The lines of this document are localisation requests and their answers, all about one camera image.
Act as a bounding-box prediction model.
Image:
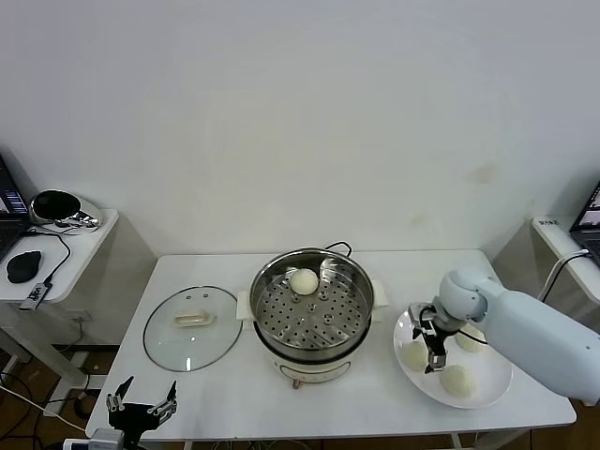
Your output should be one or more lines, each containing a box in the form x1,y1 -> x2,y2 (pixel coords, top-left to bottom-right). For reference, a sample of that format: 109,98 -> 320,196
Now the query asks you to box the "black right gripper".
411,322 -> 450,375

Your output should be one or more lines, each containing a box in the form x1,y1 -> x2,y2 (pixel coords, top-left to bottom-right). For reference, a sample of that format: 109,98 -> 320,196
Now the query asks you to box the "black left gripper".
105,374 -> 180,450

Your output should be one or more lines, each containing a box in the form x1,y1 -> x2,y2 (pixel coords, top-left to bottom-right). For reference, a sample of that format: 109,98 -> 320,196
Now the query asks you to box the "white steamed baozi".
289,267 -> 321,296
457,327 -> 488,353
401,340 -> 430,372
440,365 -> 478,399

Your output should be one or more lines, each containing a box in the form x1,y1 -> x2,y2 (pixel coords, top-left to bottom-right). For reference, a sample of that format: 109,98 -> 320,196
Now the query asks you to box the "glass lid with cream handle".
142,284 -> 245,374

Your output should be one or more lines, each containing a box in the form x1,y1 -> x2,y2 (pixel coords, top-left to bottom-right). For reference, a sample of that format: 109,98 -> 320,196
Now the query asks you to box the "stainless steel steamer basket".
236,247 -> 390,353

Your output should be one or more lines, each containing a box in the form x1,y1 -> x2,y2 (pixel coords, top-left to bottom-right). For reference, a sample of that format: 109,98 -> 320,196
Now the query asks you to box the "dark round floor object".
74,393 -> 98,418

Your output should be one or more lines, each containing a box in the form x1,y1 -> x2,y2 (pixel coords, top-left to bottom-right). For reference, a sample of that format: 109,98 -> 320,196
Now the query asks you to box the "white round plate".
392,299 -> 515,410

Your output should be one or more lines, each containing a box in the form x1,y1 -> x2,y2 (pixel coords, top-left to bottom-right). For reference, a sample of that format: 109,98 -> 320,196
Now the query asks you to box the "cream electric cooker base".
236,304 -> 386,390

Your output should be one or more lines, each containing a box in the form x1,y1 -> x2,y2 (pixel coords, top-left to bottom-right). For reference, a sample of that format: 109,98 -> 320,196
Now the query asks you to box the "white side table with label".
491,215 -> 600,408

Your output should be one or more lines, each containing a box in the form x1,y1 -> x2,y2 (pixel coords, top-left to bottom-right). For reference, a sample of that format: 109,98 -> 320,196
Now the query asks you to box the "grey usb hub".
18,280 -> 53,311

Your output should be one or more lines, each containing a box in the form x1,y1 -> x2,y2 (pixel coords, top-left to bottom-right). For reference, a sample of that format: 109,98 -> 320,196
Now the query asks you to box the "white side table with mouse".
0,208 -> 158,418

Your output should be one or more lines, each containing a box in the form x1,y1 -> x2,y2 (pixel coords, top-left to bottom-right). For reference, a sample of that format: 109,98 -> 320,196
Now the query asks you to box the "black computer mouse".
6,250 -> 43,284

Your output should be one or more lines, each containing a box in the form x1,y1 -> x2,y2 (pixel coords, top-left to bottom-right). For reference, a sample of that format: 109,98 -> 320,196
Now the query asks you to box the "black laptop beside printed label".
568,180 -> 600,263

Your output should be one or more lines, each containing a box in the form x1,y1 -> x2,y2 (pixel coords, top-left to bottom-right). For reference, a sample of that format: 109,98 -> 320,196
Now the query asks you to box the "black laptop with pink screen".
0,152 -> 34,263

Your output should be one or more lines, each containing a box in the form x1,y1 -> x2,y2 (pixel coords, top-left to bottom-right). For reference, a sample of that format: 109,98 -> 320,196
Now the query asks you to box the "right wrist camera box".
407,303 -> 435,324

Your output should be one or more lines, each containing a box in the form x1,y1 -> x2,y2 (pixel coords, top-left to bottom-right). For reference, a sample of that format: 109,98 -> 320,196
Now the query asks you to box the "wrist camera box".
63,427 -> 127,450
407,303 -> 435,324

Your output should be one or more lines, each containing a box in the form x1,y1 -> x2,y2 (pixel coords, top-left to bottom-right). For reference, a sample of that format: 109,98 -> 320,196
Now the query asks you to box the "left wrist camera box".
63,427 -> 127,450

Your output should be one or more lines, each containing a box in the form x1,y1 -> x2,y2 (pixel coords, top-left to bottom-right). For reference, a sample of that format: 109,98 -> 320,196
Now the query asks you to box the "black cooker power cord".
322,240 -> 355,258

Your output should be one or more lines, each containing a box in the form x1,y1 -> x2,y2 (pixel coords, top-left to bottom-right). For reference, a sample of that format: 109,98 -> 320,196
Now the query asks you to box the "white laptop cable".
536,250 -> 591,304

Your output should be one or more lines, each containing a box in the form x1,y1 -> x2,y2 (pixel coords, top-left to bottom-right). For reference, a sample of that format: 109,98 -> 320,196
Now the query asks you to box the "thin black hub cable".
27,223 -> 72,286

